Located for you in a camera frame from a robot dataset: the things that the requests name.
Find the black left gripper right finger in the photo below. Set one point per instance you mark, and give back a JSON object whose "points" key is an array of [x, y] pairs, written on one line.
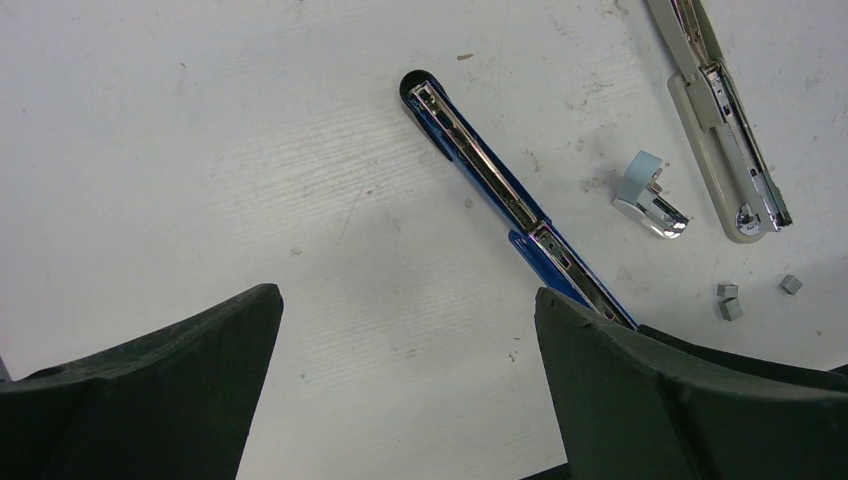
{"points": [[642, 404]]}

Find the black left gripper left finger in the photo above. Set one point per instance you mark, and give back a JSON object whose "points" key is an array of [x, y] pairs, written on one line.
{"points": [[176, 403]]}

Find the small grey staple piece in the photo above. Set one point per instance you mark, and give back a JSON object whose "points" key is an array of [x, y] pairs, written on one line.
{"points": [[728, 303]]}

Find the blue stapler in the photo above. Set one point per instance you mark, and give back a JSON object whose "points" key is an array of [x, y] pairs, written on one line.
{"points": [[532, 232]]}

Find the tiny grey staple fragment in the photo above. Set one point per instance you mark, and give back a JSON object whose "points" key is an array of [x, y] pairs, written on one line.
{"points": [[790, 284]]}

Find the light blue staple box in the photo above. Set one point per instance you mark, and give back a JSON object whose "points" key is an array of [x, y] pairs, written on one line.
{"points": [[638, 197]]}

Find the silver black stapler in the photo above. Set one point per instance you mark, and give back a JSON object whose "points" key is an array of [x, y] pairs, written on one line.
{"points": [[748, 203]]}

